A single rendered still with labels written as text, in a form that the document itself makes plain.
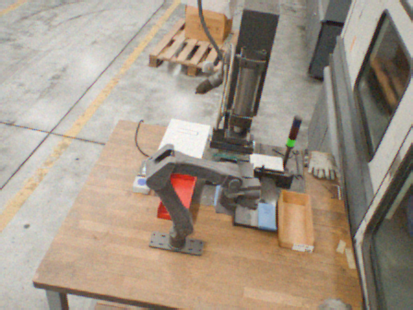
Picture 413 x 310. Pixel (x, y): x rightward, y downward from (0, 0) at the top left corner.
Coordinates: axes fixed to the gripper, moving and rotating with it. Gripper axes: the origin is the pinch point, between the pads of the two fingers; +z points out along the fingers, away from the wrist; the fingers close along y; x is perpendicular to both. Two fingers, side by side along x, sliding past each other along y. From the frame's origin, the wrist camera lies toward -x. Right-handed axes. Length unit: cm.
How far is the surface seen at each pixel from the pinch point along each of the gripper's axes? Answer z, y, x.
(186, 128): 38, 51, 23
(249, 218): 10.1, 1.8, -11.9
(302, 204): 15.7, 14.9, -34.6
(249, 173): 12.7, 22.1, -9.4
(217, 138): -0.5, 28.2, 7.6
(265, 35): -37, 53, 0
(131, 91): 198, 167, 95
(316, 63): 204, 261, -89
